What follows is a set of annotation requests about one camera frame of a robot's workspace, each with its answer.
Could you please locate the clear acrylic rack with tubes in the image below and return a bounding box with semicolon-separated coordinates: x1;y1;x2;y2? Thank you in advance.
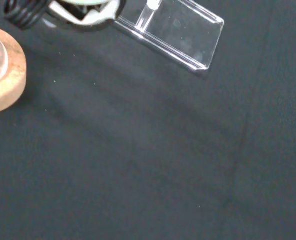
114;0;225;76

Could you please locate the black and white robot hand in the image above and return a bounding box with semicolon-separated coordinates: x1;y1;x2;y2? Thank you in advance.
4;0;126;32

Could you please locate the black bench cloth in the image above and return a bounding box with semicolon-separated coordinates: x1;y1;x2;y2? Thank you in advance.
0;0;296;240

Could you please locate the cork ring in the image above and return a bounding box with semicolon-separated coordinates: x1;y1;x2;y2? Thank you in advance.
0;24;28;116

